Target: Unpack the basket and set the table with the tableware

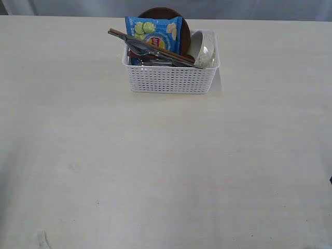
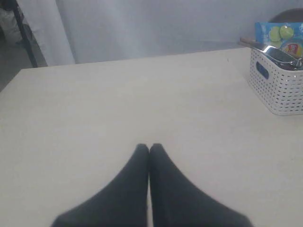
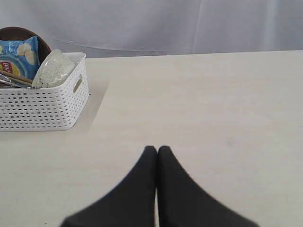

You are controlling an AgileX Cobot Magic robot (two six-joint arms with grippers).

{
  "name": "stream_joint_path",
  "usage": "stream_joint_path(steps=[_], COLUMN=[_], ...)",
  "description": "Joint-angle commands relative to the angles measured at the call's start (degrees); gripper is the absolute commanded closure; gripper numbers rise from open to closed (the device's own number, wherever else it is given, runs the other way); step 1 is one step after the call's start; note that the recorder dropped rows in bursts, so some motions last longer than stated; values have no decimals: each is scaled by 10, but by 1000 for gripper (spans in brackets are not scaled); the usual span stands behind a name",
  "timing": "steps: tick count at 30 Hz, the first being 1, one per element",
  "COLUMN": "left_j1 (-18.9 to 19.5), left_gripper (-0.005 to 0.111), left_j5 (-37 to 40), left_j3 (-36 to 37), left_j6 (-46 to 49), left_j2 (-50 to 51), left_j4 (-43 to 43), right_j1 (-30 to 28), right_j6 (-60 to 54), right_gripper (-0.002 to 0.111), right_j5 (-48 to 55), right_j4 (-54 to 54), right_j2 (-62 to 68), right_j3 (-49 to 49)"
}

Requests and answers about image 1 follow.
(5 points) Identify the white plastic woven basket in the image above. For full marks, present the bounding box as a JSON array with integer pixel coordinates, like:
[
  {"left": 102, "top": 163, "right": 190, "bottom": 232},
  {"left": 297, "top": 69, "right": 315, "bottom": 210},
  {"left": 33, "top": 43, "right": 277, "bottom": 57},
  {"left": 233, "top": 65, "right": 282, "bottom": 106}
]
[{"left": 122, "top": 30, "right": 220, "bottom": 94}]

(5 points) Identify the brown wooden spoon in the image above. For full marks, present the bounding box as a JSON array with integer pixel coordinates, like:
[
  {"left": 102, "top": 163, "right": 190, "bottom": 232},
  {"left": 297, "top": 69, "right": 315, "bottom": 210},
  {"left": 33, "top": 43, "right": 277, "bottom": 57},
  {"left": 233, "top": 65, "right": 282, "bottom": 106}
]
[{"left": 128, "top": 51, "right": 144, "bottom": 59}]

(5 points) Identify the silver metal fork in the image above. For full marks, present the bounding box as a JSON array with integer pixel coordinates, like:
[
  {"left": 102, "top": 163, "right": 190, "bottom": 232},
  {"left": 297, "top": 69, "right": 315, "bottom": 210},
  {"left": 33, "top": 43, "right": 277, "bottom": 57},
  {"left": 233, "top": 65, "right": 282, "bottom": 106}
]
[{"left": 123, "top": 34, "right": 168, "bottom": 55}]

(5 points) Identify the blue chips bag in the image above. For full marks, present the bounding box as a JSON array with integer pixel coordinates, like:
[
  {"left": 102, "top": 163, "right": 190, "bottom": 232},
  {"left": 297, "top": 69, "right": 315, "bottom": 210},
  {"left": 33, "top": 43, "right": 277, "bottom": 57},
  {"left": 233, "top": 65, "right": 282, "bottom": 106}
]
[{"left": 125, "top": 17, "right": 183, "bottom": 54}]

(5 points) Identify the brown wooden chopstick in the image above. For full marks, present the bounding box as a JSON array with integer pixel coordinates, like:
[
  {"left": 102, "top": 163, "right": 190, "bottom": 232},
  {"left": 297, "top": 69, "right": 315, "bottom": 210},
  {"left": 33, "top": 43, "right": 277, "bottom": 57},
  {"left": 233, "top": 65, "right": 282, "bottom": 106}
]
[
  {"left": 108, "top": 29, "right": 195, "bottom": 63},
  {"left": 108, "top": 29, "right": 195, "bottom": 64}
]

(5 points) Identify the brown wooden plate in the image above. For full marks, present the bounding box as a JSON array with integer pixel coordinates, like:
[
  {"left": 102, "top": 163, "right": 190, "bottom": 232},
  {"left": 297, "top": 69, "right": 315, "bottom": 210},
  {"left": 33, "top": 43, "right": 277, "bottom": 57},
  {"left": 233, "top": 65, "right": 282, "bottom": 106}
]
[{"left": 138, "top": 7, "right": 191, "bottom": 56}]

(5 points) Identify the silver metal knife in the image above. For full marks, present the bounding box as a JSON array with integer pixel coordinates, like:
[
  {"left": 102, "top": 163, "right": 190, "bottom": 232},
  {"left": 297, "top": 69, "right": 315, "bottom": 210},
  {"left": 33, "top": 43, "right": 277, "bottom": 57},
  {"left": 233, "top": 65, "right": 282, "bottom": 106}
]
[{"left": 123, "top": 35, "right": 202, "bottom": 69}]

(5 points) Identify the stainless steel cup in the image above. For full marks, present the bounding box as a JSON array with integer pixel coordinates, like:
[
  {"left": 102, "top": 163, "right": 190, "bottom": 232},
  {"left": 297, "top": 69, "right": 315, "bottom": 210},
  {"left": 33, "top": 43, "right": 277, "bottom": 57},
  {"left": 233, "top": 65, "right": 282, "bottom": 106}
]
[{"left": 138, "top": 59, "right": 172, "bottom": 67}]

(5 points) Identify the white patterned ceramic bowl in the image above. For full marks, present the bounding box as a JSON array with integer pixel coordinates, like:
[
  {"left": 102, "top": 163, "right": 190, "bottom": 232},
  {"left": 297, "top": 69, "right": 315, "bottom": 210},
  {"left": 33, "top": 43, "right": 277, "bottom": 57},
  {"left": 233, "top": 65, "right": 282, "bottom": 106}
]
[{"left": 187, "top": 30, "right": 215, "bottom": 68}]

